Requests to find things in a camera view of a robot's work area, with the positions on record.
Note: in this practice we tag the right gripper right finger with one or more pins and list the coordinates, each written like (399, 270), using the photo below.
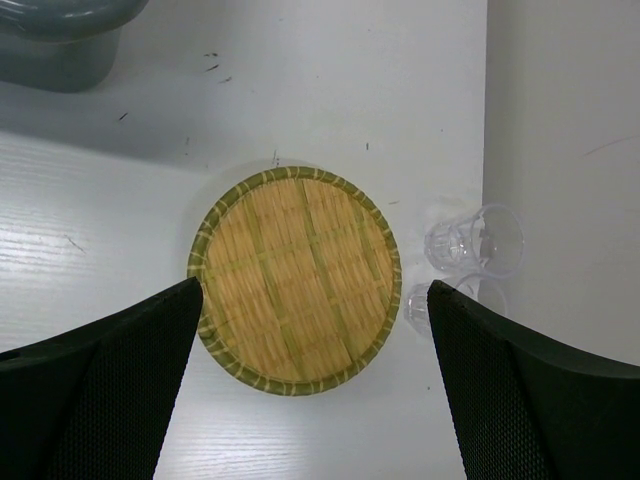
(525, 406)

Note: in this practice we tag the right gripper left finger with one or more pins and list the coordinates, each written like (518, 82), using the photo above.
(95, 402)

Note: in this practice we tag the green-rimmed round bamboo tray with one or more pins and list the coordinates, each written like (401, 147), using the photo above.
(301, 279)

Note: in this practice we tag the grey plastic bin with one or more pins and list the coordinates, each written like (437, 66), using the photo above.
(63, 46)

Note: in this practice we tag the near clear plastic cup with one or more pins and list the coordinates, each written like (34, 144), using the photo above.
(480, 288)

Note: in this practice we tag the clear plastic cup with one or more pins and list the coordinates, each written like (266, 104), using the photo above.
(480, 288)
(489, 241)

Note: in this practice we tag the far clear plastic cup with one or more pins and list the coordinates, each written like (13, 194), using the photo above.
(489, 241)

